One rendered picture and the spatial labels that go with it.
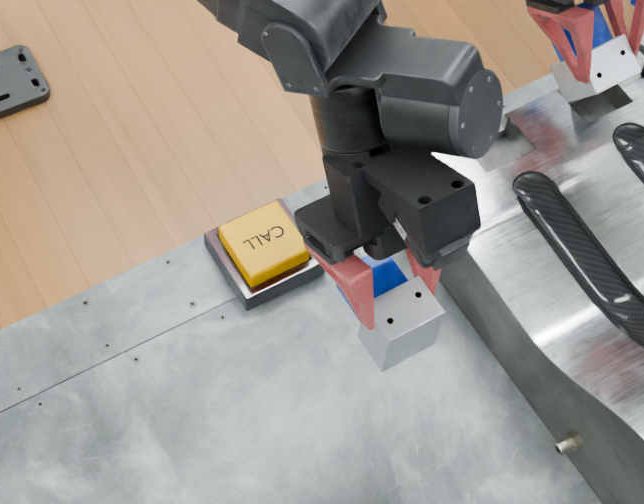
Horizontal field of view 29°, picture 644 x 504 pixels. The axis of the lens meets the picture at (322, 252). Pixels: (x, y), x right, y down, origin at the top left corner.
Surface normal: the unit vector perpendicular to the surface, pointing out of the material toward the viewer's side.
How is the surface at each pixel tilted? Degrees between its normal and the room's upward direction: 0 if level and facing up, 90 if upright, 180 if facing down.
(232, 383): 0
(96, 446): 0
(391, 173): 28
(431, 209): 62
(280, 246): 0
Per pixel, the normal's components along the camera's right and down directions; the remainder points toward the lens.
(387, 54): -0.32, -0.66
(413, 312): 0.06, -0.51
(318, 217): -0.20, -0.81
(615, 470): -0.86, 0.42
